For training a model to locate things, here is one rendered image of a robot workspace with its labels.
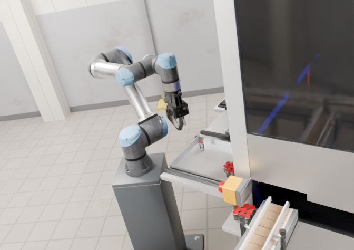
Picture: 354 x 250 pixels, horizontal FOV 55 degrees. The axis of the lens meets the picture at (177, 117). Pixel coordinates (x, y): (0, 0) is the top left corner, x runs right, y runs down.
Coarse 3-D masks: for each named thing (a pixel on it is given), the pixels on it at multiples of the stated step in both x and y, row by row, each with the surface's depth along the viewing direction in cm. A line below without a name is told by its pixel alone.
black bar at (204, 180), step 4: (164, 168) 156; (168, 168) 156; (168, 172) 156; (172, 172) 154; (176, 172) 152; (180, 172) 151; (184, 172) 151; (180, 176) 152; (184, 176) 150; (188, 176) 149; (192, 176) 148; (196, 176) 147; (196, 180) 147; (200, 180) 145; (204, 180) 144; (208, 180) 143; (212, 180) 143; (208, 184) 143; (212, 184) 142; (216, 184) 141
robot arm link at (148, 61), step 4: (144, 56) 148; (148, 56) 146; (152, 56) 145; (156, 56) 144; (144, 60) 142; (148, 60) 142; (152, 60) 142; (156, 60) 141; (144, 64) 141; (148, 64) 141; (152, 64) 142; (144, 68) 140; (148, 68) 141; (152, 68) 142; (148, 72) 142; (152, 72) 143
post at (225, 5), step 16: (224, 0) 94; (224, 16) 96; (224, 32) 99; (224, 48) 101; (224, 64) 104; (240, 64) 102; (224, 80) 107; (240, 80) 104; (240, 96) 107; (240, 112) 110; (240, 128) 113; (240, 144) 116; (240, 160) 120; (240, 176) 124
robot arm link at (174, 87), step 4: (180, 80) 143; (164, 84) 140; (168, 84) 139; (172, 84) 139; (176, 84) 140; (180, 84) 142; (164, 88) 141; (168, 88) 140; (172, 88) 140; (176, 88) 140; (168, 92) 142
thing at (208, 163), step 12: (192, 144) 170; (204, 144) 171; (216, 144) 169; (228, 144) 164; (180, 156) 162; (192, 156) 164; (204, 156) 162; (216, 156) 160; (228, 156) 159; (180, 168) 152; (192, 168) 156; (204, 168) 154; (216, 168) 152; (216, 180) 143
